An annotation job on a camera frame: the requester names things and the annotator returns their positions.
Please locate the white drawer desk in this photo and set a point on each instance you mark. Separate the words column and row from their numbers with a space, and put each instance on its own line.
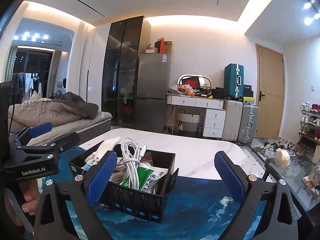
column 211, row 113

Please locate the cream fluffy ball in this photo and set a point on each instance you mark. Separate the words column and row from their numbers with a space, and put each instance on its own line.
column 282, row 158

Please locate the person's left hand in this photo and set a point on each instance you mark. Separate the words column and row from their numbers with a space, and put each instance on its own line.
column 32, row 197

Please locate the white woven basket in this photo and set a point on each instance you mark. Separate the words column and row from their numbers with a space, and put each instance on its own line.
column 187, row 122

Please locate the black cardboard box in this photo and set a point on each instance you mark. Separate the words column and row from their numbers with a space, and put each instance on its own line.
column 148, row 206

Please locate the beige suitcase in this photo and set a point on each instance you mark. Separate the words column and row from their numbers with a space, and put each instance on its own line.
column 232, row 119

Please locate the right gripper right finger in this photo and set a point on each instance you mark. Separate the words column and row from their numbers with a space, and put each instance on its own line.
column 278, row 220

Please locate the olive beige blanket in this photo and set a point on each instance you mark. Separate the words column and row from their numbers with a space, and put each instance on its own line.
column 68, row 108

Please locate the silver suitcase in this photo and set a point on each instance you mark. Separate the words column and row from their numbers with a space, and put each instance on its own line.
column 248, row 124

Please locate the green white medicine packet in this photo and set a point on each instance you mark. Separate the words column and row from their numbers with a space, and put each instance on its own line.
column 143, row 177

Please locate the wooden door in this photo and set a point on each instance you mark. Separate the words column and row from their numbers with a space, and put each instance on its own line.
column 270, row 92

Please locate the blue sky table mat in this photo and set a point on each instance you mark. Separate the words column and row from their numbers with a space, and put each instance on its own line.
column 180, row 208

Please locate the shoe rack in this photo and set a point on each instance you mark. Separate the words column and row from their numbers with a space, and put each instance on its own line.
column 309, row 129

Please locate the dark glass cabinet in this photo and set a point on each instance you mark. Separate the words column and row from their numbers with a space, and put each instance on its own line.
column 127, row 39

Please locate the glass side table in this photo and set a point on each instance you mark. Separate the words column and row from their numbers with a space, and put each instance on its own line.
column 293, row 175

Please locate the oval mirror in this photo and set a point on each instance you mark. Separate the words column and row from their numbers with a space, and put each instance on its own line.
column 195, row 81

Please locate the grey mattress bed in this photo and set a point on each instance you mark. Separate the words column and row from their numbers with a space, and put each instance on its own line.
column 79, row 126

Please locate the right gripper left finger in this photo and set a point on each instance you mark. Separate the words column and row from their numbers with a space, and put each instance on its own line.
column 53, row 220

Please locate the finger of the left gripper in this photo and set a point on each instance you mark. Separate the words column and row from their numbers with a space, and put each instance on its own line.
column 40, row 129
column 42, row 155

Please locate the teal suitcase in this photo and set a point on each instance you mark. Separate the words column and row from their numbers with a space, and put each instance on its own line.
column 233, row 83

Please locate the grey refrigerator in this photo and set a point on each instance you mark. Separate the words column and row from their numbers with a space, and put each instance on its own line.
column 152, row 83

